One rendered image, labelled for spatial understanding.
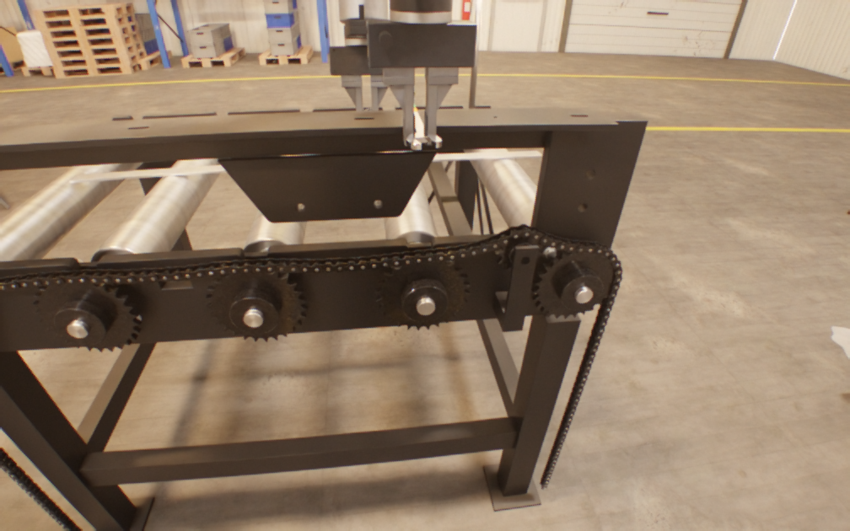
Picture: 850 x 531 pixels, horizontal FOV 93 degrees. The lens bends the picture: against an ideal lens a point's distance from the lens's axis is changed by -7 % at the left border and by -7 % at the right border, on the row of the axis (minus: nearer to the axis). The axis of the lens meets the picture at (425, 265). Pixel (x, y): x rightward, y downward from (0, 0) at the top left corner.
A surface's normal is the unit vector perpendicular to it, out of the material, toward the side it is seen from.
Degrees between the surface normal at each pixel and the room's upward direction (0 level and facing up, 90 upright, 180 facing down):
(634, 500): 0
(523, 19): 90
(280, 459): 90
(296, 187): 90
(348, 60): 78
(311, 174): 90
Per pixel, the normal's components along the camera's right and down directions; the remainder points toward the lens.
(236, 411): 0.02, -0.82
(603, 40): 0.13, 0.57
